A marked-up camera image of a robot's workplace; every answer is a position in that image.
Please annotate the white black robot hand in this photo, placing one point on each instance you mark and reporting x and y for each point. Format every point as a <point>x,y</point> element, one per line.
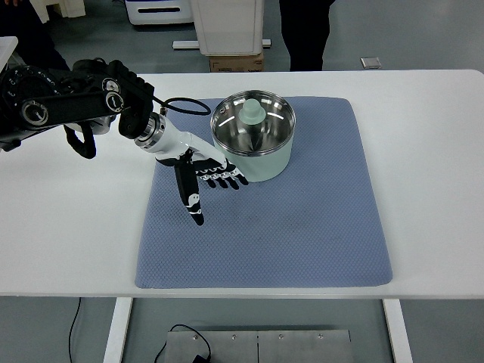
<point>177,141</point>

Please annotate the glass lid with green knob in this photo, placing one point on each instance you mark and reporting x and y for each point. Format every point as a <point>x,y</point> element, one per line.
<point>249,111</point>

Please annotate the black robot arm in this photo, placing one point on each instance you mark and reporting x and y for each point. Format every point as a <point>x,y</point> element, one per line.
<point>75,102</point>

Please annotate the brown cardboard box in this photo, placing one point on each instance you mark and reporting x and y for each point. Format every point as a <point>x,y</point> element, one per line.
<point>234,64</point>

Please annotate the white metal base bar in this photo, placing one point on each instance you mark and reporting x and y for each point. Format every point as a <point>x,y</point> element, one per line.
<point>185,44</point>

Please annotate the white appliance with dark slot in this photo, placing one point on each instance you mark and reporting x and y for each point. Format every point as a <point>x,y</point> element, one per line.
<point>159,11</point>

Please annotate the blue textured mat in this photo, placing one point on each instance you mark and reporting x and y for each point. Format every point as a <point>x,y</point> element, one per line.
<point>264,246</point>

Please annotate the white side table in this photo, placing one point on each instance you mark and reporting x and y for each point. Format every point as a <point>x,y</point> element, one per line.
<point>5,47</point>

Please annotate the white table leg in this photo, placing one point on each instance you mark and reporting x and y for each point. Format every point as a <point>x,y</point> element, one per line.
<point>117,329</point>
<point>399,329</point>

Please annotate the grey floor socket plate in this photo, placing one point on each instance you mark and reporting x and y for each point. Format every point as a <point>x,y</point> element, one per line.
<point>370,63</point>

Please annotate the grey metal plate with screws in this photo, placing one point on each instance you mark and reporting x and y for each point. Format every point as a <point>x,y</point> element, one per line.
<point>295,348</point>

